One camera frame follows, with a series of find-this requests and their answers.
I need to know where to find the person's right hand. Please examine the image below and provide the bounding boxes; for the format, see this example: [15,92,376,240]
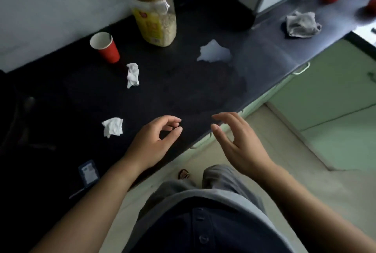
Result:
[211,112,278,179]

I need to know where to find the person's left hand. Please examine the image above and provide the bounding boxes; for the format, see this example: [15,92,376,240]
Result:
[125,115,183,174]

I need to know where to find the person's right forearm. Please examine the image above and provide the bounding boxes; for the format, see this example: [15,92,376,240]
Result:
[255,164,376,253]

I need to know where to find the person's left forearm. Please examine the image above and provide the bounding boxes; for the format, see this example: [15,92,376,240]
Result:
[29,156,145,253]

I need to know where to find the grey trousers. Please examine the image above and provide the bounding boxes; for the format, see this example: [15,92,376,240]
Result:
[137,164,267,228]

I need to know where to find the flat crumpled white tissue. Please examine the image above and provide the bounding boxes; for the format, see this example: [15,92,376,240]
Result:
[196,39,233,63]

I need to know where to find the small blue packet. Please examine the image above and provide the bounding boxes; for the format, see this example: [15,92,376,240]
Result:
[78,160,100,188]

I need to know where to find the dark blue shirt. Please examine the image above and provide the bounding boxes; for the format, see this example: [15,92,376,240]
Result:
[121,189,309,253]

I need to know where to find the green cabinet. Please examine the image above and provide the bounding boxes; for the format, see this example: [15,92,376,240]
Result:
[188,38,376,172]

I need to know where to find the plastic jar with gold lid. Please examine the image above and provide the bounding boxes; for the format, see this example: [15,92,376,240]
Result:
[129,0,177,47]

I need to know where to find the crumpled grey cloth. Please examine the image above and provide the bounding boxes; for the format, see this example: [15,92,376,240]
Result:
[286,11,322,39]

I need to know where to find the black stove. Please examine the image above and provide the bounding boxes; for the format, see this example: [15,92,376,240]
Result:
[0,69,58,159]

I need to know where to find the metal cabinet handle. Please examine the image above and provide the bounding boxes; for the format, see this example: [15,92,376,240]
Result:
[292,61,311,76]
[189,132,214,150]

